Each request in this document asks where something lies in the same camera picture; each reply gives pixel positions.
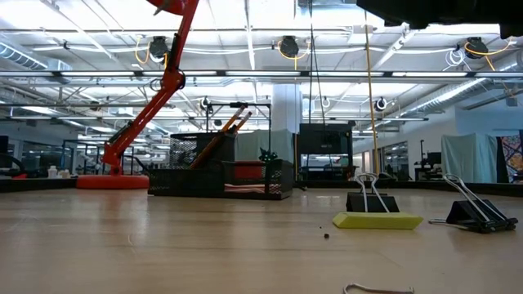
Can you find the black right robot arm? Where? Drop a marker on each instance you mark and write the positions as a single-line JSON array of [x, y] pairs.
[[429, 10]]

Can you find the black binder clip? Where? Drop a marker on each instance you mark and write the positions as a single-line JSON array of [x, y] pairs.
[[470, 214], [369, 203]]

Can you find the teal cloth cover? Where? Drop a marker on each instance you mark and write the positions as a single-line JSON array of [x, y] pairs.
[[468, 159], [261, 143]]

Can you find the background desk with monitor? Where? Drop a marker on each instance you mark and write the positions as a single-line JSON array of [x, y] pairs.
[[435, 163]]

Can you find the colourful patchwork quilt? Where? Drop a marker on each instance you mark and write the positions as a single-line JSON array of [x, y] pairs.
[[512, 159]]

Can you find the black table cage frame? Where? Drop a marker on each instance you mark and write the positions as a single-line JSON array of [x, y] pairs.
[[417, 184]]

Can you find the orange pencil with eraser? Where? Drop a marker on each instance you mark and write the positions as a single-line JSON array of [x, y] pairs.
[[244, 119], [233, 120]]

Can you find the white plastic bottle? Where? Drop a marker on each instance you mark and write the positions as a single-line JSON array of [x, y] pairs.
[[52, 171]]

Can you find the black display on stand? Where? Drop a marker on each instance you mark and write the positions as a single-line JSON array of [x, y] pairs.
[[325, 139]]

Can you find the pink sticky note pad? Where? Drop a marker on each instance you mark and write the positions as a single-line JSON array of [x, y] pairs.
[[245, 188]]

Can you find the black mesh desk organizer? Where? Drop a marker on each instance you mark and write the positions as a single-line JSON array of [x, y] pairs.
[[184, 183]]

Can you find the red desk lamp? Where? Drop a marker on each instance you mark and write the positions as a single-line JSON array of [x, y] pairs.
[[112, 181]]

